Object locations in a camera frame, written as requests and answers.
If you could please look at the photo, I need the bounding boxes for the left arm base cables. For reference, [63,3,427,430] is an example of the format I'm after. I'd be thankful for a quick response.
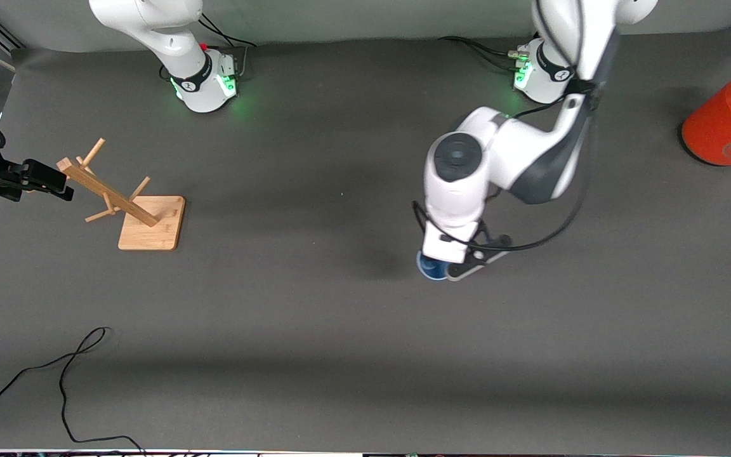
[436,36,529,71]

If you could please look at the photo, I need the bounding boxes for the dark grey table mat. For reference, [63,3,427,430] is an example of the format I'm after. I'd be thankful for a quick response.
[0,24,731,453]

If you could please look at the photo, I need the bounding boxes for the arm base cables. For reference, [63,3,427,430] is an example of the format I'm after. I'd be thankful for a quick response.
[197,9,259,81]
[436,36,529,71]

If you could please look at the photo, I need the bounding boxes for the wooden cup rack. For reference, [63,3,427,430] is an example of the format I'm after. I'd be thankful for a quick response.
[56,137,187,251]

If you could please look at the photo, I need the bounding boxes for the aluminium frame rail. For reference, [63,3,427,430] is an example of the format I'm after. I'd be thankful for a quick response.
[0,11,25,53]

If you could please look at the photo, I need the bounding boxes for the thin black table cable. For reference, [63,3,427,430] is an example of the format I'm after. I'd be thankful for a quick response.
[0,326,148,455]

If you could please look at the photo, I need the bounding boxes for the light blue plastic cup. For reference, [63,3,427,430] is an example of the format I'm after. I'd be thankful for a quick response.
[417,250,451,281]

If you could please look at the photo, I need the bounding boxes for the orange cylindrical can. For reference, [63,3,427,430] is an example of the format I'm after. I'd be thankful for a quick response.
[680,63,731,168]

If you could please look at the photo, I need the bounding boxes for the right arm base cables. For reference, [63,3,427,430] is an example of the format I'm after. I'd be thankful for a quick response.
[197,9,259,81]

